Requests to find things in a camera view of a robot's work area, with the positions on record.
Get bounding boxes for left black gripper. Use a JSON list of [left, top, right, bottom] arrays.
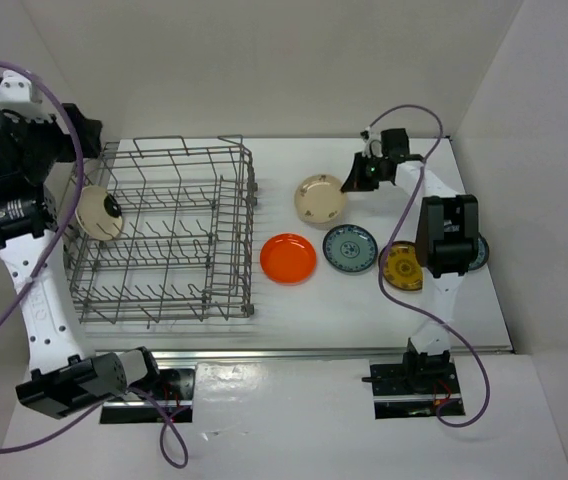
[[0, 101, 104, 181]]

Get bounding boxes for cream plate small motifs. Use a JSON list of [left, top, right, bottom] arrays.
[[293, 174, 348, 230]]

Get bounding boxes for cream plate green patch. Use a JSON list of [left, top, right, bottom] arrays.
[[75, 185, 123, 241]]

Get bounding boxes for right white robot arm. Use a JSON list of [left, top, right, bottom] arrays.
[[341, 128, 479, 393]]

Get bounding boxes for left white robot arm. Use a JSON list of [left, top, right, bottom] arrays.
[[0, 104, 163, 419]]

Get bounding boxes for blue patterned plate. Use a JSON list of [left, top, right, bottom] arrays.
[[322, 224, 379, 274], [468, 234, 490, 271]]

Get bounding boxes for yellow patterned plate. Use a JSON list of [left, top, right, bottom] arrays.
[[378, 240, 423, 292]]

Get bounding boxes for orange plate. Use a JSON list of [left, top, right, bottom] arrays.
[[259, 233, 317, 285]]

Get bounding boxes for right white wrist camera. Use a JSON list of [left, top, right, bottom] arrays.
[[360, 127, 382, 158]]

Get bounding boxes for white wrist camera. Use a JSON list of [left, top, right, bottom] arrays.
[[0, 70, 51, 124], [360, 127, 382, 158]]

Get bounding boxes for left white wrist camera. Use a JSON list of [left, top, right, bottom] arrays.
[[0, 70, 51, 124]]

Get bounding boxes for grey wire dish rack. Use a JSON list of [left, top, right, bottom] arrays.
[[64, 135, 258, 327]]

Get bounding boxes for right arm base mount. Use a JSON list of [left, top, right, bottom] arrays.
[[361, 363, 465, 420]]

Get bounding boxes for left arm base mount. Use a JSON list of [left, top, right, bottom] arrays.
[[99, 366, 196, 425]]

